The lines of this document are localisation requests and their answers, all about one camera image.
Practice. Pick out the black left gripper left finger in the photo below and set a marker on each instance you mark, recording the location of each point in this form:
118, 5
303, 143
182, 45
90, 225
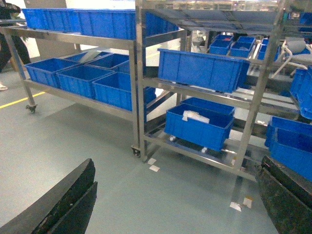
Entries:
64, 209

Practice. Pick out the steel cart with wheels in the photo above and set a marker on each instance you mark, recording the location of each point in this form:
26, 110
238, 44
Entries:
111, 90

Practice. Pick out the blue bin layer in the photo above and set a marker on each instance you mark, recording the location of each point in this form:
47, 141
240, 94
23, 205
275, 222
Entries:
214, 72
210, 135

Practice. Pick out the steel flow rack shelf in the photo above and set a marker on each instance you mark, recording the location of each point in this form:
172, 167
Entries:
205, 14

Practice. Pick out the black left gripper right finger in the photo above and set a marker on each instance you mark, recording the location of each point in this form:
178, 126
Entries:
286, 195

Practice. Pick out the long blue bin cart top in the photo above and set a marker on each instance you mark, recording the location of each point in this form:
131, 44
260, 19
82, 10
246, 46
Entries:
106, 23

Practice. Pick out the blue bin right rack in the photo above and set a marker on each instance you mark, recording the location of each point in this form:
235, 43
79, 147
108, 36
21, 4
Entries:
290, 142

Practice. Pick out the white plastic bag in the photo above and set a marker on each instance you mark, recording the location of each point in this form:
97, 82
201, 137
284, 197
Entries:
188, 114

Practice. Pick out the blue bin lower layer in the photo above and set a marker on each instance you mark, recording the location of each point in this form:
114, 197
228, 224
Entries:
210, 135

